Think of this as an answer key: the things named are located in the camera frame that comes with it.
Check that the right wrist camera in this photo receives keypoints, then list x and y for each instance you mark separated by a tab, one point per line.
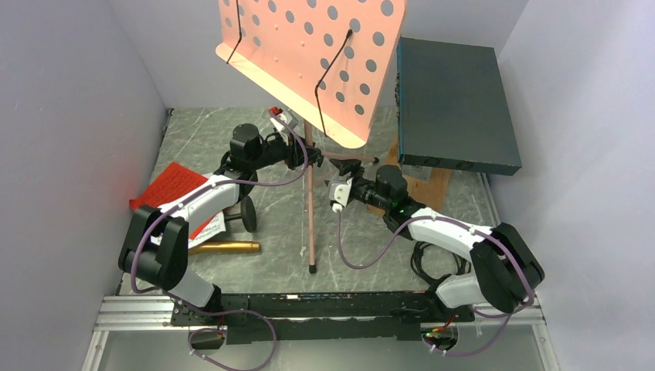
339	194

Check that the black round-base stand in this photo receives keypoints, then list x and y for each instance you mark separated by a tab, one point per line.
247	215

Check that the white sheet music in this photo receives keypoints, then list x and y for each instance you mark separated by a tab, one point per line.
209	229

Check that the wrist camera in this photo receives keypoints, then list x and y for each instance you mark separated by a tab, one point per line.
282	120
339	194

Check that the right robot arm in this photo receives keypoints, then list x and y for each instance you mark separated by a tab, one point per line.
504	272

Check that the wooden board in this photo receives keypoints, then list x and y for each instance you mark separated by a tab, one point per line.
426	185

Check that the red sheet music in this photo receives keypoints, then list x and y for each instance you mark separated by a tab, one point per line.
173	183

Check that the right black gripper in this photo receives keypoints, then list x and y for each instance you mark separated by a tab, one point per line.
349	165

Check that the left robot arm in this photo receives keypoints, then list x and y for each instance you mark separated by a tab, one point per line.
155	248

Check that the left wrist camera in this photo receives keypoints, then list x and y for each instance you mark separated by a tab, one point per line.
282	120

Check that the dark teal amplifier box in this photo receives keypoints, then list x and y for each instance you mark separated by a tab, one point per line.
452	109

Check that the pink music stand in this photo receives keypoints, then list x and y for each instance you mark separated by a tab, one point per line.
325	60

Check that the gold metal tube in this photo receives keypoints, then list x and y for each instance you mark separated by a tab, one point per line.
226	247

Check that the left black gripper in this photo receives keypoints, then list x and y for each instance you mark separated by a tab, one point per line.
295	153

